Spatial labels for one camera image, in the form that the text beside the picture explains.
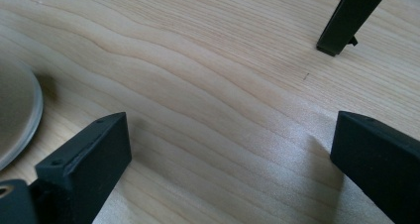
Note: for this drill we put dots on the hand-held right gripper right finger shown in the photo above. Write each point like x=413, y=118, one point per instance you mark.
x=383, y=164

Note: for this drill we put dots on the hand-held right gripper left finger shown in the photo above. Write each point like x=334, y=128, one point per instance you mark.
x=82, y=164

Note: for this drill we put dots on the white lid seasoning jar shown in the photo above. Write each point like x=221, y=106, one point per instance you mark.
x=15, y=111

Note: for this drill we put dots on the small black shelf table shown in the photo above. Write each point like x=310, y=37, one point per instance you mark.
x=351, y=17

